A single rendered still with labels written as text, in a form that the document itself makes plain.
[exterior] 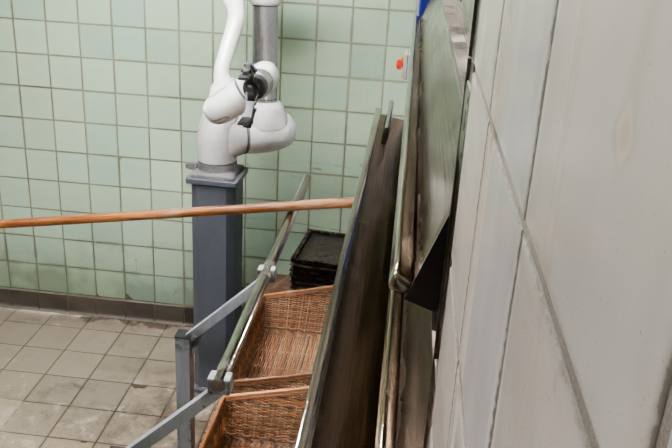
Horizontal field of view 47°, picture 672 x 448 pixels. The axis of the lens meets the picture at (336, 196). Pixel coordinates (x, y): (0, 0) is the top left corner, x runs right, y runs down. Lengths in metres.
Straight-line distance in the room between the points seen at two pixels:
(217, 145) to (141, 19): 0.82
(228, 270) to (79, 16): 1.33
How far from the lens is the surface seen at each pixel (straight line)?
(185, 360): 2.13
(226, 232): 3.12
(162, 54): 3.57
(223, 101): 2.59
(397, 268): 0.71
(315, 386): 1.07
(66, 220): 2.62
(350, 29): 3.37
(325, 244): 2.92
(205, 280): 3.23
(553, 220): 0.23
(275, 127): 3.06
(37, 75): 3.82
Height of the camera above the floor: 2.04
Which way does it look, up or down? 21 degrees down
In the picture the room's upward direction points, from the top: 3 degrees clockwise
